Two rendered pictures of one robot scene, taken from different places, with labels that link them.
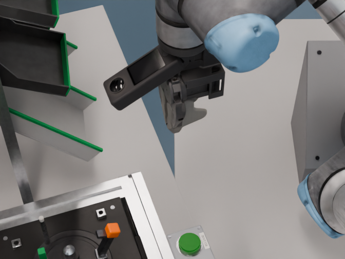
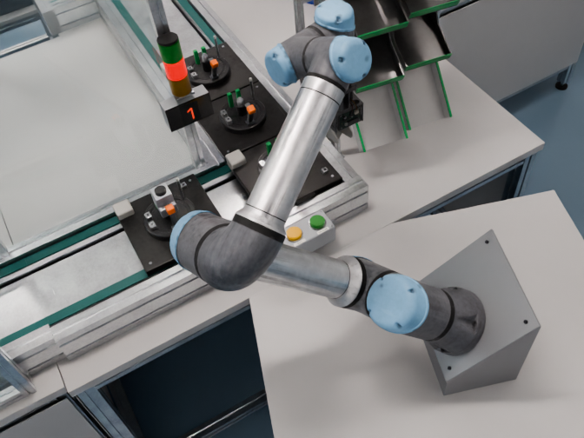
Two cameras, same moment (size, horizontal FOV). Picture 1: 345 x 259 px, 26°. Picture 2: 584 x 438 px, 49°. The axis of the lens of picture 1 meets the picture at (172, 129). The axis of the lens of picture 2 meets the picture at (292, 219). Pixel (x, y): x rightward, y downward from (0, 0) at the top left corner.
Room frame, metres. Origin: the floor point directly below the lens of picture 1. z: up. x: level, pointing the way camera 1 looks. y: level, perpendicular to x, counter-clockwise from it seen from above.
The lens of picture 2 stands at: (0.50, -1.04, 2.30)
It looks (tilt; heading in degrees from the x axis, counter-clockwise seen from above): 52 degrees down; 85
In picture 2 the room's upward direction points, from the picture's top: 7 degrees counter-clockwise
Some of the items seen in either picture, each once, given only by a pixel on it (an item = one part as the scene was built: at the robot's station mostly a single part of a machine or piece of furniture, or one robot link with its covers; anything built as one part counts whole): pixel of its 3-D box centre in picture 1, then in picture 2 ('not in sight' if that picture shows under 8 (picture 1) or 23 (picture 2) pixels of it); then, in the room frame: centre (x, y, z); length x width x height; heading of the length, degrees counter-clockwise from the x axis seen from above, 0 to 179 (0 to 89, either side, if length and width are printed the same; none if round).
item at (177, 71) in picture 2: not in sight; (175, 66); (0.39, 0.23, 1.34); 0.05 x 0.05 x 0.05
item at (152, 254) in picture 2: not in sight; (171, 222); (0.28, 0.07, 0.96); 0.24 x 0.24 x 0.02; 19
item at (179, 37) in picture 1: (183, 19); not in sight; (0.73, -0.01, 1.45); 0.08 x 0.08 x 0.05
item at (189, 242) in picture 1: (189, 244); (317, 222); (0.66, -0.03, 0.96); 0.04 x 0.04 x 0.02
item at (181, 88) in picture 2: not in sight; (179, 82); (0.39, 0.23, 1.29); 0.05 x 0.05 x 0.05
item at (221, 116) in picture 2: not in sight; (241, 107); (0.53, 0.41, 1.01); 0.24 x 0.24 x 0.13; 19
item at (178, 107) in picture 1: (175, 103); not in sight; (0.70, 0.00, 1.31); 0.05 x 0.02 x 0.09; 19
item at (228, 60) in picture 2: not in sight; (206, 63); (0.45, 0.64, 1.01); 0.24 x 0.24 x 0.13; 19
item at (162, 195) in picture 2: not in sight; (162, 195); (0.28, 0.08, 1.06); 0.08 x 0.04 x 0.07; 109
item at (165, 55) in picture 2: not in sight; (169, 49); (0.39, 0.23, 1.39); 0.05 x 0.05 x 0.05
